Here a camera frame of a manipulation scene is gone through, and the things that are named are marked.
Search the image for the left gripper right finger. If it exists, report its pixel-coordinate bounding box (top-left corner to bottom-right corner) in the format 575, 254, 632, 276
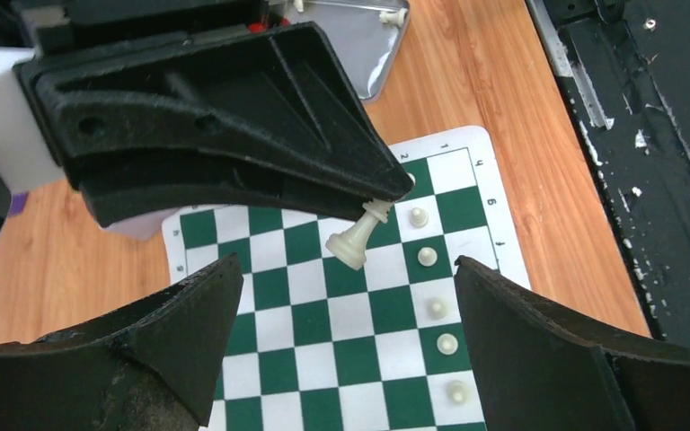
454, 256, 690, 430

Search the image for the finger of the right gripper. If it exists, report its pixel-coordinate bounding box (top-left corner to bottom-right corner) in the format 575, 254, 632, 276
14, 22, 413, 200
80, 157, 367, 227

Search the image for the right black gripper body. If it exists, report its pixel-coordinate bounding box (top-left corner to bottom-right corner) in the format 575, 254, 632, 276
11, 1, 271, 54

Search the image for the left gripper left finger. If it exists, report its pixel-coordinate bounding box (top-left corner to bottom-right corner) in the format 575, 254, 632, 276
0, 254, 243, 430

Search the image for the white pawn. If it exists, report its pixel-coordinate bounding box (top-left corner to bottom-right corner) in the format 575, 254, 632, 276
417, 247, 438, 267
436, 333, 459, 356
427, 297, 448, 320
409, 207, 429, 228
446, 380, 469, 405

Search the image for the green white chess mat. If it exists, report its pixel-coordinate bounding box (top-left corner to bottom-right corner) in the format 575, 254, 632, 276
162, 126, 529, 430

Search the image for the white chess bishop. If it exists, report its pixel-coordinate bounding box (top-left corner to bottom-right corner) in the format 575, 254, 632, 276
325, 199, 394, 270

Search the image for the metal tin with white pieces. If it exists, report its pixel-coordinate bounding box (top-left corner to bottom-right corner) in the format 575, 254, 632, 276
283, 0, 411, 102

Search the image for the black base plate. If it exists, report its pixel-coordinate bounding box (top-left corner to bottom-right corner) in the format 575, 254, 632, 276
528, 1, 690, 347

